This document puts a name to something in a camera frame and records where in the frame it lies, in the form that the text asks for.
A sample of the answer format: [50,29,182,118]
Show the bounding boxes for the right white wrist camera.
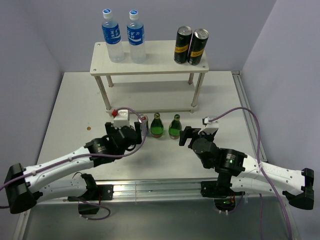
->
[198,115,219,136]

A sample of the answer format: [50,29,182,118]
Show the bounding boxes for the green glass bottle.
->
[168,114,182,139]
[150,112,164,138]

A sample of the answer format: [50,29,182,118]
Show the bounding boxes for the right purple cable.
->
[209,106,293,240]

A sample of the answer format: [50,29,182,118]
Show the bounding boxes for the left green glass bottle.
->
[150,112,164,138]

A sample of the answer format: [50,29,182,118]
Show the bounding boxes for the left black tall can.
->
[174,26,193,64]

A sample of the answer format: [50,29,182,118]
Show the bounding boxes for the white two-tier shelf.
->
[89,40,209,114]

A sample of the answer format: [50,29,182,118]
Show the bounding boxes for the right black tall can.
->
[187,28,209,66]

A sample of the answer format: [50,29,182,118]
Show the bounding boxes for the rear silver energy can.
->
[137,114,149,136]

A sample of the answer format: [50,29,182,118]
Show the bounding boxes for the right green glass bottle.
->
[168,114,182,139]

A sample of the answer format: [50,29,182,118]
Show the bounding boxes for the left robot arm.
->
[1,121,146,214]

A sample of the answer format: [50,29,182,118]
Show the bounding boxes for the aluminium front rail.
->
[31,173,216,203]

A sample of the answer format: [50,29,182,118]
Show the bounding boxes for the purple cable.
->
[0,107,147,221]
[209,106,293,240]

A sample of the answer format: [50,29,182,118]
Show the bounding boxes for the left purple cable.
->
[0,107,147,221]

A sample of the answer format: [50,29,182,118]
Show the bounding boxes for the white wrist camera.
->
[111,109,130,129]
[198,115,219,136]

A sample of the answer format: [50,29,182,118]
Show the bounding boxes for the black tall can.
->
[187,28,209,66]
[174,26,193,64]

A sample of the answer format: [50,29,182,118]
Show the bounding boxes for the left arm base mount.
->
[67,184,114,221]

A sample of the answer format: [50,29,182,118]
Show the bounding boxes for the blue-label water bottle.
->
[101,8,125,63]
[127,10,147,64]

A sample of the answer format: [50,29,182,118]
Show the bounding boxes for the aluminium side rail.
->
[231,70,272,161]

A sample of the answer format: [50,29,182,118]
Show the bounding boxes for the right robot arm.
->
[179,126,315,210]

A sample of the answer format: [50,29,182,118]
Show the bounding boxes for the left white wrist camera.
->
[111,109,130,129]

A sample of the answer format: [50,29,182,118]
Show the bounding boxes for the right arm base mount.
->
[200,180,245,215]

